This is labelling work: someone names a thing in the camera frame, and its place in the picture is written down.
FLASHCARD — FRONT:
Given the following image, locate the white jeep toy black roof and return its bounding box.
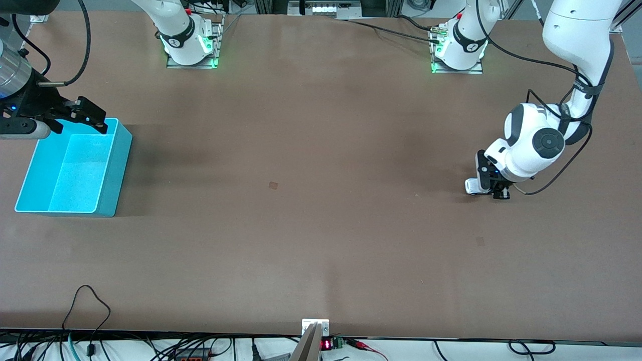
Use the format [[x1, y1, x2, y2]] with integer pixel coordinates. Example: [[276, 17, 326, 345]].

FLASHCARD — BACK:
[[465, 178, 495, 196]]

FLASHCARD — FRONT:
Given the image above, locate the teal plastic storage box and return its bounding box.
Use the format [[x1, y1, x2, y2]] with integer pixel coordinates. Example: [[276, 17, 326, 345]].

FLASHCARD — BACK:
[[14, 117, 133, 218]]

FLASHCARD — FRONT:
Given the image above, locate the red alligator clip lead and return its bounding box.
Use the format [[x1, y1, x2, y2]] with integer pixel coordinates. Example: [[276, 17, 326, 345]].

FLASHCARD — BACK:
[[345, 338, 388, 361]]

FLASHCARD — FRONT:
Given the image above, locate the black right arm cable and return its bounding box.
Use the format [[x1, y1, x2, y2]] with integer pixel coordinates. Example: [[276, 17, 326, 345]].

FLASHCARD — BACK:
[[9, 14, 52, 77]]

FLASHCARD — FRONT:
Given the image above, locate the black cable with metal plug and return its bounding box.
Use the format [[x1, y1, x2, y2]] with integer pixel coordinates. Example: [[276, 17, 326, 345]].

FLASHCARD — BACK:
[[37, 0, 92, 87]]

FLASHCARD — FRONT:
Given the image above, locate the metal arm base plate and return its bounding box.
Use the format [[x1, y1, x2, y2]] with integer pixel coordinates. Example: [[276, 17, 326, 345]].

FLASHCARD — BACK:
[[430, 24, 484, 75], [166, 14, 222, 70]]

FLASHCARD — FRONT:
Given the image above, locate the black coiled cable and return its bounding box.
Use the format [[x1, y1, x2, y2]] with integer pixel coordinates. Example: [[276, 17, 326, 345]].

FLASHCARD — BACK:
[[508, 339, 556, 356]]

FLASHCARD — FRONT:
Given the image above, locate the black table cable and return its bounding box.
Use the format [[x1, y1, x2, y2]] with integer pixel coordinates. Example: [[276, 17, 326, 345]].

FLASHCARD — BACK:
[[395, 15, 439, 33], [346, 20, 443, 45]]

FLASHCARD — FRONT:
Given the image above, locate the thin black looped cable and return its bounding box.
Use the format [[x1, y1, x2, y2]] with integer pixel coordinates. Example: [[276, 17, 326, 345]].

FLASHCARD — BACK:
[[62, 285, 111, 357]]

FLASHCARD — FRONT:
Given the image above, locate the aluminium frame with power strip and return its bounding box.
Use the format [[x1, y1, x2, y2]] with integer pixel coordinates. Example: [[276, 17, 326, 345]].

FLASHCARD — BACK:
[[253, 0, 404, 21]]

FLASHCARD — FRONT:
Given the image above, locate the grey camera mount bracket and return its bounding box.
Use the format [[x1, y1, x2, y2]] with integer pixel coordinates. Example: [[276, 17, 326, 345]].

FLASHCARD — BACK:
[[290, 318, 331, 361]]

